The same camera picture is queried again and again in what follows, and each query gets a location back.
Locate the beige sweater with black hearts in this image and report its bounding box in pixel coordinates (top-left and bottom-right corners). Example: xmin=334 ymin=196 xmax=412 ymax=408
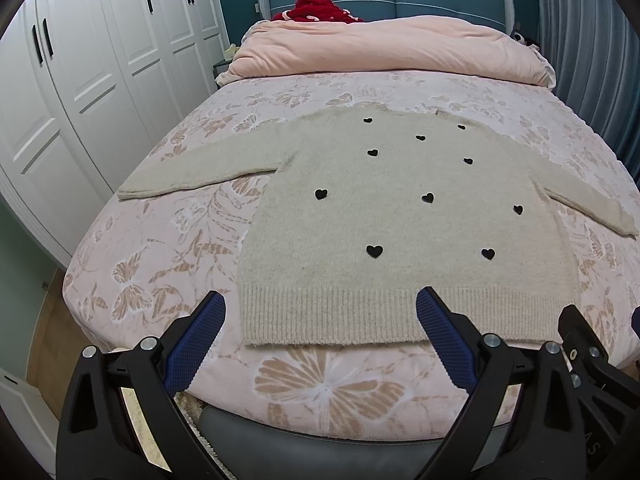
xmin=117 ymin=106 xmax=638 ymax=346

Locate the cream fluffy rug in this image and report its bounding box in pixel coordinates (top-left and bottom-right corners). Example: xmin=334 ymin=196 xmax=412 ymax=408
xmin=174 ymin=392 xmax=228 ymax=479

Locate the pink floral bed cover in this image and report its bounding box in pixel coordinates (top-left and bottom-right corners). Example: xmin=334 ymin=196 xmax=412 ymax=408
xmin=63 ymin=72 xmax=639 ymax=441

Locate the blue-grey curtain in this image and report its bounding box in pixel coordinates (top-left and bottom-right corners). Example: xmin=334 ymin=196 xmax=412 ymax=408
xmin=539 ymin=0 xmax=639 ymax=181

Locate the white wardrobe with red stickers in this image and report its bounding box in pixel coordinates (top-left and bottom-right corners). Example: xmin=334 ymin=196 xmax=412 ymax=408
xmin=1 ymin=0 xmax=229 ymax=266

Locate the pink folded duvet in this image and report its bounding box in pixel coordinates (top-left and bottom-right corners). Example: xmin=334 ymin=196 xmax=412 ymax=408
xmin=216 ymin=15 xmax=556 ymax=89

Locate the small bedside table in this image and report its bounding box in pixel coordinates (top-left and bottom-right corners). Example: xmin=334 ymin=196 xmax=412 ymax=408
xmin=212 ymin=44 xmax=239 ymax=78

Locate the red garment near headboard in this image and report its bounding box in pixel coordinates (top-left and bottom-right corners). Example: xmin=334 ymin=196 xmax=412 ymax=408
xmin=271 ymin=0 xmax=362 ymax=24

